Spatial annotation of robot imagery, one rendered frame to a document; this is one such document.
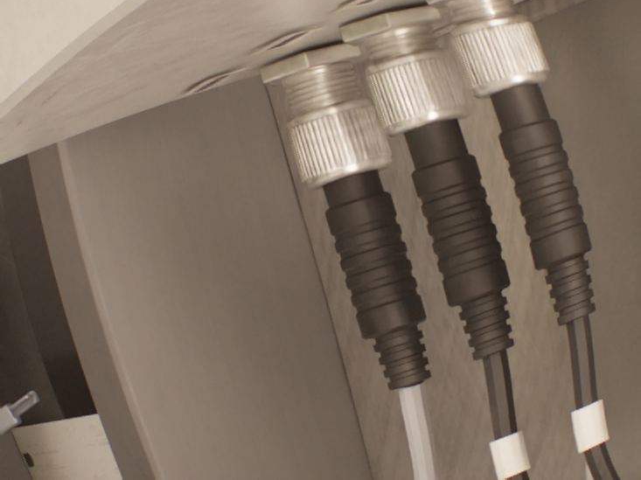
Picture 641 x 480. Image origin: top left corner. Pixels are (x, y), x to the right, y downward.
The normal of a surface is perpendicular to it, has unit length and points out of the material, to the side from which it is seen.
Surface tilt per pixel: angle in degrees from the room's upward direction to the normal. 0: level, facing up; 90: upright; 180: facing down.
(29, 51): 90
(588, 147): 90
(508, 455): 53
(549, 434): 90
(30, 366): 42
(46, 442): 27
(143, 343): 48
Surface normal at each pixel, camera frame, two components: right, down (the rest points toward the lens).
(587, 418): -0.22, 0.01
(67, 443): 0.29, -0.42
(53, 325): 0.37, -0.14
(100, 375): -0.88, 0.25
